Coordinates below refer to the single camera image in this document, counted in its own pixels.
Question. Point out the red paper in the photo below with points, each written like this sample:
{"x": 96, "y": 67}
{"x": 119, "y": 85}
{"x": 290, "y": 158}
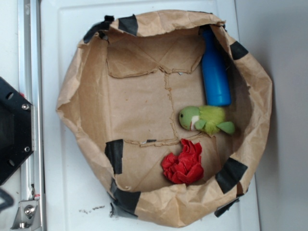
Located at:
{"x": 185, "y": 168}

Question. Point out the brown paper bag bin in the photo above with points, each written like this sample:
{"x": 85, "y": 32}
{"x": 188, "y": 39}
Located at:
{"x": 121, "y": 98}

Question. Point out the green plush bird toy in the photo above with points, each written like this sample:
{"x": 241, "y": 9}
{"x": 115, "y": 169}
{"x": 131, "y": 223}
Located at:
{"x": 207, "y": 119}

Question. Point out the blue plastic bottle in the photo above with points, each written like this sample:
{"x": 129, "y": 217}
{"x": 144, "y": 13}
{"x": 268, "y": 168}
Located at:
{"x": 214, "y": 73}

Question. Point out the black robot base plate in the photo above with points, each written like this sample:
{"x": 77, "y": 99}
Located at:
{"x": 15, "y": 130}

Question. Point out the aluminium frame rail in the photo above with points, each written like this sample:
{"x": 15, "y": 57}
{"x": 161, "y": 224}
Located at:
{"x": 30, "y": 84}

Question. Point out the metal corner bracket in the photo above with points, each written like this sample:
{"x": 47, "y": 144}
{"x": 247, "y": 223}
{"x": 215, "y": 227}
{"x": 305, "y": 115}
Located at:
{"x": 25, "y": 219}

